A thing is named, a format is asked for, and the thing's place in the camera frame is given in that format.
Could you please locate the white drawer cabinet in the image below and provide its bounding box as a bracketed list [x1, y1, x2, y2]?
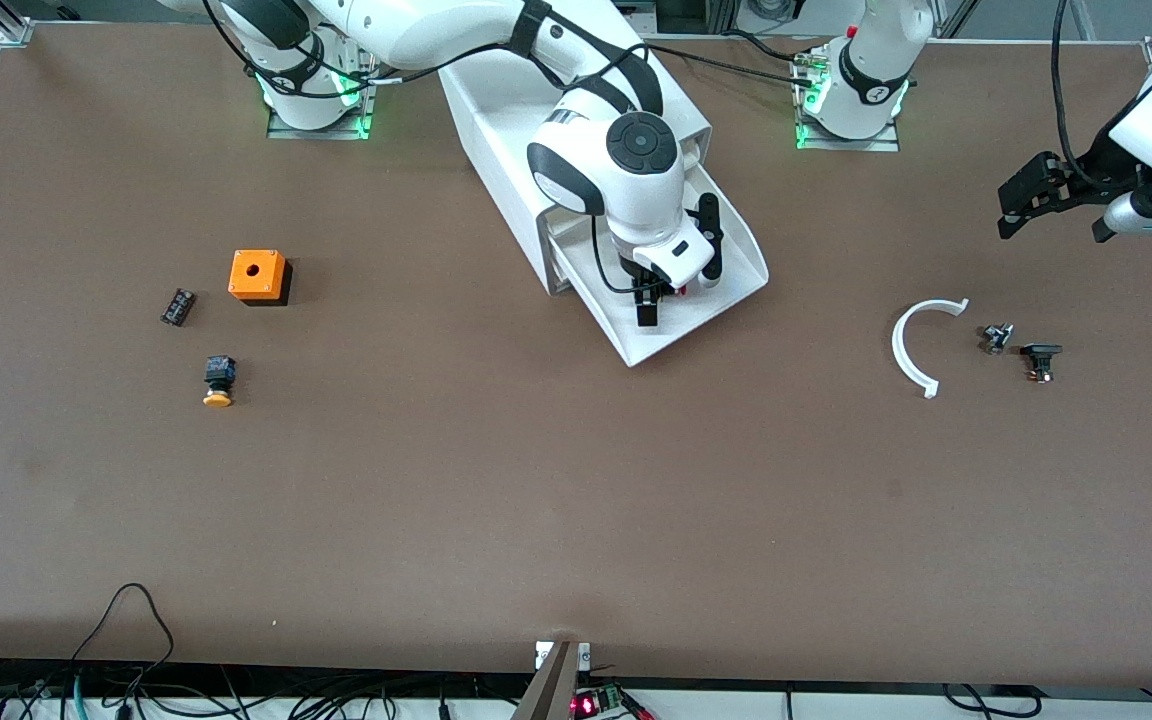
[431, 0, 713, 296]

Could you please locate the yellow push button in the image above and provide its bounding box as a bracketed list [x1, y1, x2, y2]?
[202, 354, 239, 409]

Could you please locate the black component with copper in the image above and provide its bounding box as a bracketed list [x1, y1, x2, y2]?
[1021, 343, 1064, 384]

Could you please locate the white curved plastic arc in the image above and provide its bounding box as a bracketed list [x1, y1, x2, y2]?
[891, 298, 970, 399]

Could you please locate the orange box with hole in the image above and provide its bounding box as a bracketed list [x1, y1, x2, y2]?
[228, 250, 293, 307]

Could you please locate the circuit board with red light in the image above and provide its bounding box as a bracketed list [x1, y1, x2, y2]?
[571, 685, 655, 720]

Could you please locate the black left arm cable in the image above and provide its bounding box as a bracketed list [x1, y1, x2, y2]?
[1051, 0, 1127, 191]

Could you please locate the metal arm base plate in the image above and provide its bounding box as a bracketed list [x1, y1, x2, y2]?
[794, 55, 902, 153]
[266, 40, 384, 141]

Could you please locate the black cable on table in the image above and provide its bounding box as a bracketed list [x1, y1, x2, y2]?
[651, 42, 822, 81]

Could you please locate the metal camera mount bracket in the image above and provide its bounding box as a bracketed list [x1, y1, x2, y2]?
[511, 640, 592, 720]

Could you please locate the black coiled cable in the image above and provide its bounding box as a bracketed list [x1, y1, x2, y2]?
[941, 683, 1042, 719]

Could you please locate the tangled black cable bundle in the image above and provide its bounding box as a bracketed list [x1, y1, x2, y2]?
[0, 655, 537, 720]

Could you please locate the black looped cable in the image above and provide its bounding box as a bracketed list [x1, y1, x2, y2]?
[71, 583, 177, 701]

